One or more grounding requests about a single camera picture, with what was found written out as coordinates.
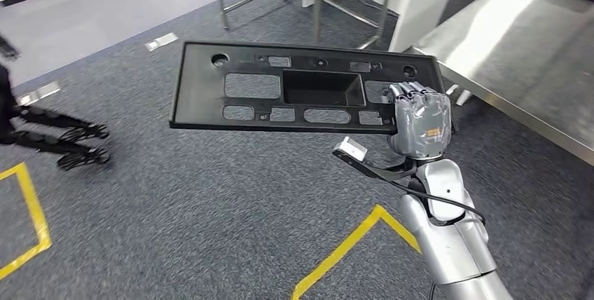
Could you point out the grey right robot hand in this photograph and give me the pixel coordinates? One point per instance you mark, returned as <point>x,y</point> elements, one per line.
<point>422,126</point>

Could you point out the black plastic panel part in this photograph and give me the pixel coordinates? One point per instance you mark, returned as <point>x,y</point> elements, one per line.
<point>199,98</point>

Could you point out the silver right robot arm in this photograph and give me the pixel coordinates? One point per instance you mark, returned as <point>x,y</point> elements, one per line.
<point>450,242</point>

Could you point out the white partition panel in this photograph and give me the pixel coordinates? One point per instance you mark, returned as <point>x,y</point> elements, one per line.
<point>417,5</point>

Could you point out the yellow floor tape rectangle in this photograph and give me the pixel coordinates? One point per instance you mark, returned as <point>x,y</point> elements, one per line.
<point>343,247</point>

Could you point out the silver floor outlet plate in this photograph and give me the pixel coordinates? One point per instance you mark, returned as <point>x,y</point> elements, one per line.
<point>161,42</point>
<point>42,92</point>

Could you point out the black legged machine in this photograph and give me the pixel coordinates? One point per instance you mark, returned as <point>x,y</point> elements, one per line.
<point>46,142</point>

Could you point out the yellow floor tape outline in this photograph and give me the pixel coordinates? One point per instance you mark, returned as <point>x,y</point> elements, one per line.
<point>39,228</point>

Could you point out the black camera bracket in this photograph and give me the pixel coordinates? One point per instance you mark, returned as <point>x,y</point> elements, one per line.
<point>366,170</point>

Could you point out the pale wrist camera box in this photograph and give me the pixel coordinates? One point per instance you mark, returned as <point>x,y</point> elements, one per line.
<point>353,148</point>

